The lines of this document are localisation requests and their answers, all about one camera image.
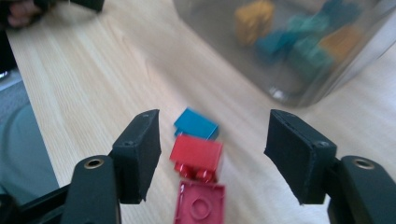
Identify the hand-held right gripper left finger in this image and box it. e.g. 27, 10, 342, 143
110, 108, 163, 204

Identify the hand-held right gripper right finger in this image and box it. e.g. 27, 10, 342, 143
263, 109, 339, 205

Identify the small red toy brick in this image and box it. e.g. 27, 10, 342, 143
169, 133, 224, 184

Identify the blue toy brick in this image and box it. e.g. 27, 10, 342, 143
320, 0, 363, 29
173, 106, 220, 141
255, 31, 300, 64

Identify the long red toy brick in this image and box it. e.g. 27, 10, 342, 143
173, 180, 226, 224

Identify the teal toy brick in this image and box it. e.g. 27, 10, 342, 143
288, 36, 335, 82
284, 13, 331, 38

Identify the transparent grey storage box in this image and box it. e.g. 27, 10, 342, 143
172, 0, 396, 108

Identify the orange toy brick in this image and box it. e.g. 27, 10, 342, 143
317, 24, 367, 63
233, 0, 276, 48

